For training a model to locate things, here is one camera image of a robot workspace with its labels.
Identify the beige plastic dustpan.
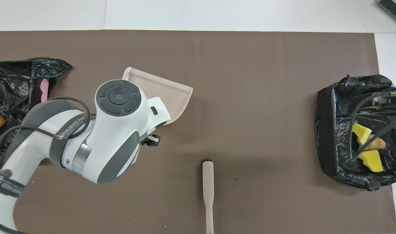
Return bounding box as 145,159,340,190
121,67,193,164

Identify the beige handled brush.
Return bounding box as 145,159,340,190
202,160,215,234

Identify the small yellow sponge piece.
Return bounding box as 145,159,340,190
351,123,372,145

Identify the large yellow sponge piece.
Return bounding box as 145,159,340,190
357,149,384,173

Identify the orange striped sponge piece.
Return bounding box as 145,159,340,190
360,134,387,152

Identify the pink bin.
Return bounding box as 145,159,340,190
40,78,49,102

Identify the crumpled black trash bag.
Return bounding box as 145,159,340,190
0,58,73,160

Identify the open bin with black bag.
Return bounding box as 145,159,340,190
315,75,396,191

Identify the brown table mat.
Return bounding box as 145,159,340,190
0,30,396,234

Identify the dark ribbed panel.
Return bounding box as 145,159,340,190
377,0,396,28

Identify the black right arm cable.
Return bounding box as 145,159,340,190
348,91,396,160

